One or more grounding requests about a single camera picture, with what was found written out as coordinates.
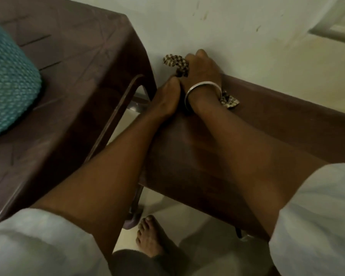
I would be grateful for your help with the person's right hand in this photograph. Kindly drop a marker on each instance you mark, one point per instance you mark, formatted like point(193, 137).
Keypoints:
point(202, 70)

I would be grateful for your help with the person's left hand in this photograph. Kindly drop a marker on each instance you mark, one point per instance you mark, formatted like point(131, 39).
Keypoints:
point(166, 99)

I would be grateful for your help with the person's left fingers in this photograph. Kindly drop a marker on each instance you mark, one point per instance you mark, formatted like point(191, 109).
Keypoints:
point(175, 81)

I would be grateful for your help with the person's right fingers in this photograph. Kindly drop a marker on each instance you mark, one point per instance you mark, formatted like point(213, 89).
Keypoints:
point(196, 58)

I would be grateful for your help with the checkered brown cloth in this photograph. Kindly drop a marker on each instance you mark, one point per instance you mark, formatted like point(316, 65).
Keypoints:
point(175, 61)

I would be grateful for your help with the person's right forearm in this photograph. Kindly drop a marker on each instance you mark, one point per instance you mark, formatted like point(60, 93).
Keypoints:
point(247, 158)

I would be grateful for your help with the person's left forearm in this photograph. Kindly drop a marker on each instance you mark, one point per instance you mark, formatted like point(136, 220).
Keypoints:
point(112, 169)

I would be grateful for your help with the silver bangle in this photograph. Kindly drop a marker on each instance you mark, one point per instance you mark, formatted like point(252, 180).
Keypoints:
point(202, 84)

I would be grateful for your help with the brown curved furniture leg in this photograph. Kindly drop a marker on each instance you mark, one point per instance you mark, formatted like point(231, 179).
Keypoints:
point(118, 112)

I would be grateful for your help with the brown plastic table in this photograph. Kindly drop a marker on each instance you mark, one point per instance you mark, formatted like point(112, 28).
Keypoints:
point(89, 68)

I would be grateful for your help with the brown plastic stool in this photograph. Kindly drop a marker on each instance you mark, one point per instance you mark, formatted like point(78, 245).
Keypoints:
point(281, 114)

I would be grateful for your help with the person's bare foot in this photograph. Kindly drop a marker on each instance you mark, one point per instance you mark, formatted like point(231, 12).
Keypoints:
point(153, 237)

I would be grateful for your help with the teal patterned cushion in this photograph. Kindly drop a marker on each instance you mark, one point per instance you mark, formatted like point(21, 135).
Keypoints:
point(8, 83)

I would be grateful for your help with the dark trouser leg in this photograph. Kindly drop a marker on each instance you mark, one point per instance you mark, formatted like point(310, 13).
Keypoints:
point(143, 264)

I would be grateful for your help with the white right sleeve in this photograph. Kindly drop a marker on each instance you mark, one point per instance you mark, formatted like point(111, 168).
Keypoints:
point(319, 221)

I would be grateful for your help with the white sleeve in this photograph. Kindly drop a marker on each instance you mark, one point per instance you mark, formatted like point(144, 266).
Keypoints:
point(43, 244)
point(319, 221)

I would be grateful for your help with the white left sleeve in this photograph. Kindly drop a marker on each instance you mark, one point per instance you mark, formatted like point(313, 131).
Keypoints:
point(43, 244)

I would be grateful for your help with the white door frame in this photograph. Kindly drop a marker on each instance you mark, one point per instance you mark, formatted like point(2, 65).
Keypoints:
point(335, 25)

